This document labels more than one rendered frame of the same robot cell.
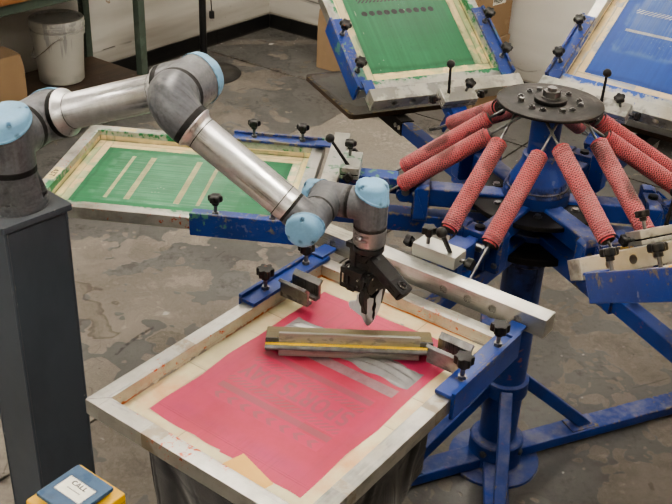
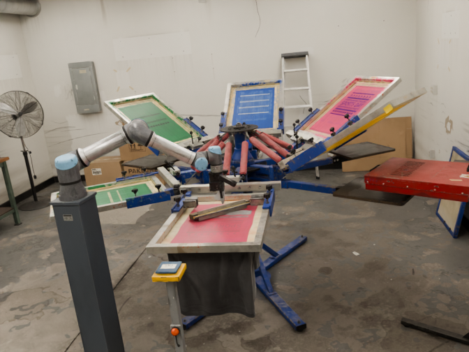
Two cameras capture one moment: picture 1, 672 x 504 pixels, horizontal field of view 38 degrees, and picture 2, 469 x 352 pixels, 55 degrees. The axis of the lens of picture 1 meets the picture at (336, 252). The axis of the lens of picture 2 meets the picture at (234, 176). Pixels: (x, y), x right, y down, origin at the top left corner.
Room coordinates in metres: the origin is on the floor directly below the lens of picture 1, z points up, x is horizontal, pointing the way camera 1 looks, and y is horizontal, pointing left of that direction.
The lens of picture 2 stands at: (-0.52, 0.94, 1.91)
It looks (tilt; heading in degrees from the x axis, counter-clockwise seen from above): 16 degrees down; 335
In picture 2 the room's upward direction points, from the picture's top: 6 degrees counter-clockwise
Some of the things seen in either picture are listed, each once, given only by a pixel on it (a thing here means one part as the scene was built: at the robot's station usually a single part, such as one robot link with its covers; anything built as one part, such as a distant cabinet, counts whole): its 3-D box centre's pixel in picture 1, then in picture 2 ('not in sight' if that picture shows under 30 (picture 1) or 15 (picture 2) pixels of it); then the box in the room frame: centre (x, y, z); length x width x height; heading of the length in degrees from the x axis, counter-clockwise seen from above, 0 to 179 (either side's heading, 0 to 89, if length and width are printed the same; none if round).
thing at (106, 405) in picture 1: (314, 373); (217, 218); (1.72, 0.03, 0.97); 0.79 x 0.58 x 0.04; 144
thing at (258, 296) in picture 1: (285, 284); (182, 205); (2.08, 0.12, 0.98); 0.30 x 0.05 x 0.07; 144
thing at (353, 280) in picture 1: (364, 265); (216, 180); (1.91, -0.07, 1.14); 0.09 x 0.08 x 0.12; 54
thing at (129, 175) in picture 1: (232, 156); (127, 180); (2.67, 0.32, 1.05); 1.08 x 0.61 x 0.23; 84
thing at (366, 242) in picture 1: (368, 236); (216, 167); (1.91, -0.07, 1.22); 0.08 x 0.08 x 0.05
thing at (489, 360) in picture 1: (478, 370); (269, 202); (1.76, -0.33, 0.98); 0.30 x 0.05 x 0.07; 144
